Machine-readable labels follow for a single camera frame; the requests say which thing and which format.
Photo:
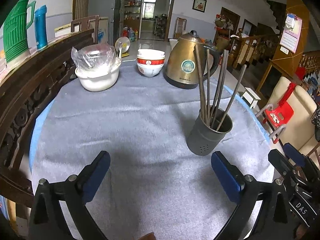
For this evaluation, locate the bottom white red bowl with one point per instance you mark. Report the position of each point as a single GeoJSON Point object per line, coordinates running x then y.
{"type": "Point", "coordinates": [149, 70]}

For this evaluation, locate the small white stool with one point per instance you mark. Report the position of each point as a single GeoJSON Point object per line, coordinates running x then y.
{"type": "Point", "coordinates": [251, 97]}

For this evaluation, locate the wall calendar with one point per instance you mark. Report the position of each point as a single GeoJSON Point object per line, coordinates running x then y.
{"type": "Point", "coordinates": [291, 32]}

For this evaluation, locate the person's left hand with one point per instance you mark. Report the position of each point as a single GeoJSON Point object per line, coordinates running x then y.
{"type": "Point", "coordinates": [149, 236]}

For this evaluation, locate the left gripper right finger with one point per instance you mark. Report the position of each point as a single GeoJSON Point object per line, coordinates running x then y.
{"type": "Point", "coordinates": [274, 220]}

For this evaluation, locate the green thermos jug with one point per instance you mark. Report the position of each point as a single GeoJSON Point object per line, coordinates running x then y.
{"type": "Point", "coordinates": [15, 28]}

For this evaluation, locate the red plastic stool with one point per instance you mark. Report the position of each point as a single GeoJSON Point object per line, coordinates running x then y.
{"type": "Point", "coordinates": [278, 116]}

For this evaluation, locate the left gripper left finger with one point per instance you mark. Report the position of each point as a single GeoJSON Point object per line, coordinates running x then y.
{"type": "Point", "coordinates": [46, 218]}

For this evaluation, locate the grey refrigerator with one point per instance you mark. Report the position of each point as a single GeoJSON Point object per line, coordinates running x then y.
{"type": "Point", "coordinates": [113, 10]}

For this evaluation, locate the wooden background chair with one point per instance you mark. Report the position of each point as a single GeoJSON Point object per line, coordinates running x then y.
{"type": "Point", "coordinates": [180, 26]}

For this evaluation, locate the beige sofa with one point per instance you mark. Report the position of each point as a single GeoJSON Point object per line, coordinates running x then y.
{"type": "Point", "coordinates": [300, 132]}

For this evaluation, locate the brown chopstick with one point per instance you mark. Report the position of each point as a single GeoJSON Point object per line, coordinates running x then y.
{"type": "Point", "coordinates": [221, 87]}
{"type": "Point", "coordinates": [220, 84]}

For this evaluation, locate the carved dark wooden chair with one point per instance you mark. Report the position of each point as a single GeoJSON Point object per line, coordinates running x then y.
{"type": "Point", "coordinates": [25, 93]}

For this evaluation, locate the grey tablecloth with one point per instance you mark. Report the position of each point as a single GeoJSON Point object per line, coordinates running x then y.
{"type": "Point", "coordinates": [155, 183]}

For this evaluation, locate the blue thermos bottle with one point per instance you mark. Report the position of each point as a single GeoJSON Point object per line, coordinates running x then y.
{"type": "Point", "coordinates": [40, 27]}

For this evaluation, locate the framed wall picture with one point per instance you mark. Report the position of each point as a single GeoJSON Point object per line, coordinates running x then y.
{"type": "Point", "coordinates": [199, 5]}

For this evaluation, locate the gold electric kettle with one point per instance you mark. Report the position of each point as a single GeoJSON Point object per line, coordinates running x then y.
{"type": "Point", "coordinates": [181, 70]}

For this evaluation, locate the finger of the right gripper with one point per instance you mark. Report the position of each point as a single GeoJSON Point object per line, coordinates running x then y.
{"type": "Point", "coordinates": [288, 171]}
{"type": "Point", "coordinates": [306, 164]}

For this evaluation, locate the white pot with plastic bag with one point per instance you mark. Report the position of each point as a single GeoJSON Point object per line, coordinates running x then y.
{"type": "Point", "coordinates": [97, 66]}

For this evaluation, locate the grey chopstick holder cup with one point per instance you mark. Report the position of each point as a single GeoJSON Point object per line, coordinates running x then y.
{"type": "Point", "coordinates": [202, 139]}

